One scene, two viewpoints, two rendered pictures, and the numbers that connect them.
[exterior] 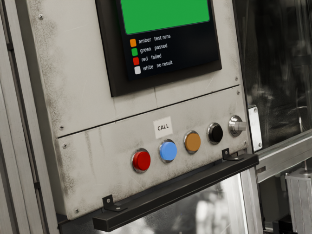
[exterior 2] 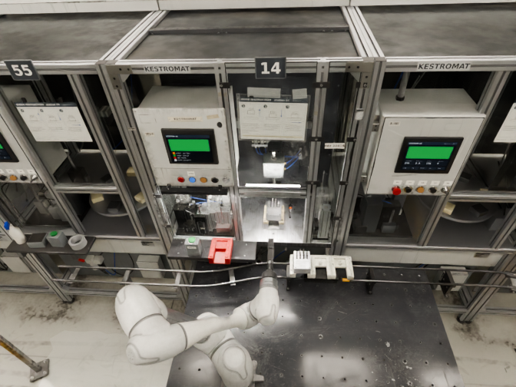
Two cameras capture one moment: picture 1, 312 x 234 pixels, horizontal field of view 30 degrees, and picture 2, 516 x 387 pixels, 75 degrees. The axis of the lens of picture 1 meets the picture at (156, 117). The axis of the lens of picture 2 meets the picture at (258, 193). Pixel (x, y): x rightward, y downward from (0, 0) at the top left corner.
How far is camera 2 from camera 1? 1.58 m
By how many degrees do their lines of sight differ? 54
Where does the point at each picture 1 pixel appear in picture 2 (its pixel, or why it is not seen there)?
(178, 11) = (194, 147)
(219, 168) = (208, 191)
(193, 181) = (195, 191)
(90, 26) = (162, 144)
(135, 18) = (174, 147)
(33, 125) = (145, 163)
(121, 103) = (174, 164)
